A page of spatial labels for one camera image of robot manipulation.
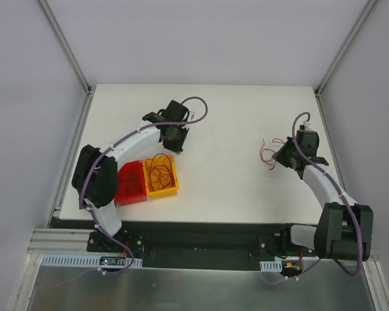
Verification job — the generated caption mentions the red and black wires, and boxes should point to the red and black wires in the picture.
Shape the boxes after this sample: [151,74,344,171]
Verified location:
[258,137,288,171]

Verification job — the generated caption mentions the brown wire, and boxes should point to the brown wire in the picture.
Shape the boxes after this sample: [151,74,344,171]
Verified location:
[118,171,143,197]

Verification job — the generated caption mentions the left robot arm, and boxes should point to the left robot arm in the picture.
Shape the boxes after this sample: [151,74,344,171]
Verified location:
[71,100,190,252]

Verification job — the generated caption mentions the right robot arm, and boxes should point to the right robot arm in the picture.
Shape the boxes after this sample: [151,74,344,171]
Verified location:
[272,126,373,261]

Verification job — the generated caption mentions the yellow plastic bin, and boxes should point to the yellow plastic bin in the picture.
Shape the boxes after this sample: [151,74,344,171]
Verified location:
[142,154,180,200]

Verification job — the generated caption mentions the red plastic bin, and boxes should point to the red plastic bin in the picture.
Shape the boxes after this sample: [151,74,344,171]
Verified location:
[114,161,147,206]

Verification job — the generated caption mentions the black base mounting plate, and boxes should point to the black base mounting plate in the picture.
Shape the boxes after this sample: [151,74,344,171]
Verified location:
[50,218,320,275]

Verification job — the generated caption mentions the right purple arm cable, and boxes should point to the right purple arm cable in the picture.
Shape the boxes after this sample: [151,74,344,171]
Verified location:
[262,111,366,284]

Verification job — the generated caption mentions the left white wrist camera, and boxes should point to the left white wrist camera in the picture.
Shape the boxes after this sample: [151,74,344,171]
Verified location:
[187,111,195,121]

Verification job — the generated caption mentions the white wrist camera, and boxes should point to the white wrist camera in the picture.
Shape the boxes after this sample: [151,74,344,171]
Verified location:
[300,121,312,131]
[187,111,195,121]

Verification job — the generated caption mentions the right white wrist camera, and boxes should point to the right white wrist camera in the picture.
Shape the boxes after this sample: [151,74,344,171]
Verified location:
[300,121,312,131]

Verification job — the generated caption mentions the right aluminium frame post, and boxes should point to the right aluminium frame post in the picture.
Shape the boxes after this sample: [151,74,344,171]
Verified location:
[314,0,380,98]

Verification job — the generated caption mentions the aluminium frame post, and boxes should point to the aluminium frame post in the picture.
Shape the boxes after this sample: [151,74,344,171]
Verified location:
[36,0,93,95]
[314,0,380,98]

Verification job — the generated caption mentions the aluminium front rail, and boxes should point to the aluminium front rail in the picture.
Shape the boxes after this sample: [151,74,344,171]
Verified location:
[27,226,95,253]

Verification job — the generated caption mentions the left aluminium frame post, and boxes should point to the left aluminium frame post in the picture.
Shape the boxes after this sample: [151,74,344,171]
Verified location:
[36,0,93,95]

